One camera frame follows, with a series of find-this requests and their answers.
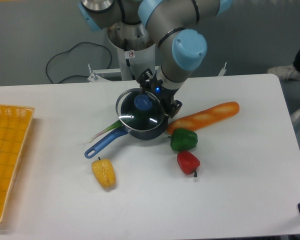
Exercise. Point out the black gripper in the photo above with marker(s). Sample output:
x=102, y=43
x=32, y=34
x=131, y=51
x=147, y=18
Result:
x=163, y=88

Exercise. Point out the glass pot lid blue knob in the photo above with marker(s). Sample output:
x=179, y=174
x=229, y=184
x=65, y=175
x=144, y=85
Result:
x=139, y=111

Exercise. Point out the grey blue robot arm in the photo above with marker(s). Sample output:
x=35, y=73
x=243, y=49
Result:
x=170, y=24

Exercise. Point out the dark blue saucepan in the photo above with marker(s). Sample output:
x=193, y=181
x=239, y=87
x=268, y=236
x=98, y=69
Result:
x=121, y=131

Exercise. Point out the orange baguette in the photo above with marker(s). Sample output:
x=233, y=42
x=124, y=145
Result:
x=205, y=117

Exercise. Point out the green onion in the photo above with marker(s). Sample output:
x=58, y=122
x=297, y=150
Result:
x=105, y=131

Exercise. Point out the green bell pepper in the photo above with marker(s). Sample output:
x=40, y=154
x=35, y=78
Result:
x=183, y=140

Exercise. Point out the red bell pepper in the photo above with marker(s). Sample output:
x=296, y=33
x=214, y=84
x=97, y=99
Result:
x=188, y=163

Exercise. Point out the yellow bell pepper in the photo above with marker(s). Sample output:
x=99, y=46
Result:
x=104, y=173

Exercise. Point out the white shoe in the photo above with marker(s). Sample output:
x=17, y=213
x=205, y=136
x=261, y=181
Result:
x=285, y=73

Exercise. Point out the yellow woven basket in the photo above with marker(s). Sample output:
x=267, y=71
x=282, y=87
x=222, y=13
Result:
x=15, y=122

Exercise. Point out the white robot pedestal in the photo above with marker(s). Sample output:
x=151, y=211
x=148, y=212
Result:
x=132, y=60

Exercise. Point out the white metal base frame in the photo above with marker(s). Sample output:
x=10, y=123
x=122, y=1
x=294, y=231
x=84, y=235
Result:
x=104, y=75

